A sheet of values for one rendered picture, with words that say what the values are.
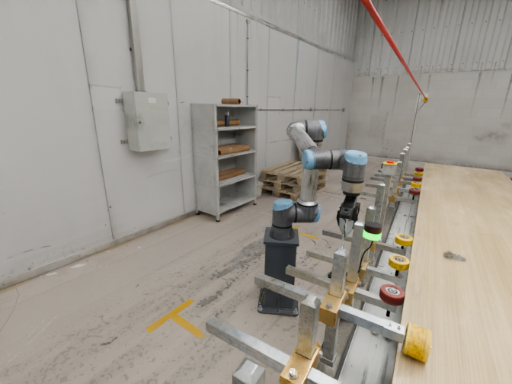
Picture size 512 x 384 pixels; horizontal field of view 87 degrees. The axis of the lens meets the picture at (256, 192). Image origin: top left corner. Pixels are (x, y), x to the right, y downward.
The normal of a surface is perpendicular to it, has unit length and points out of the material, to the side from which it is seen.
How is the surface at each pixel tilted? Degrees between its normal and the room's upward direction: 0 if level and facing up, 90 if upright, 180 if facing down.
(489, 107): 90
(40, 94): 90
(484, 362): 0
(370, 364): 0
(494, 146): 90
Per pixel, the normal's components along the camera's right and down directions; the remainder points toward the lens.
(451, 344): 0.02, -0.95
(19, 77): 0.80, 0.19
